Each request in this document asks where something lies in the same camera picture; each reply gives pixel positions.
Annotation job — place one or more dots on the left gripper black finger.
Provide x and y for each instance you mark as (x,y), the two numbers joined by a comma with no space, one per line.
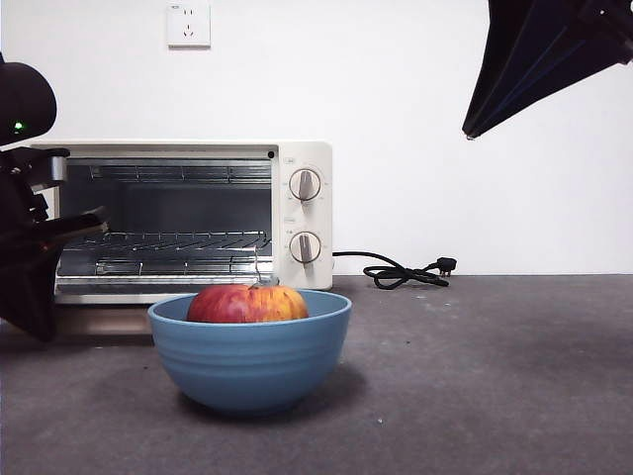
(74,225)
(27,287)

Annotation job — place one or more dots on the blue ribbed bowl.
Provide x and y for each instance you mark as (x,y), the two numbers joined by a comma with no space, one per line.
(249,366)

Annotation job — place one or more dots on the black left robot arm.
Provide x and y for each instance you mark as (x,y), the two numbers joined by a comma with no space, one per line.
(25,99)

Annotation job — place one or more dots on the cream oven knob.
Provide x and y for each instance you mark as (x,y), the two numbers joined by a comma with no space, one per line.
(304,185)
(304,247)

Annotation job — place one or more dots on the red yellow apple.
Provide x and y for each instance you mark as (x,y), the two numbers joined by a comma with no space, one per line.
(247,304)

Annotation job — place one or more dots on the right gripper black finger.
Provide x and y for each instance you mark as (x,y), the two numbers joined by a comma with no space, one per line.
(499,49)
(559,64)

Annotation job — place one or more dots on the white wall socket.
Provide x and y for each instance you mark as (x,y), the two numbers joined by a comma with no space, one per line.
(189,25)

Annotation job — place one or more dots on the cream Toshiba toaster oven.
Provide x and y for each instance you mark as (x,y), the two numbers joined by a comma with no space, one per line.
(304,148)

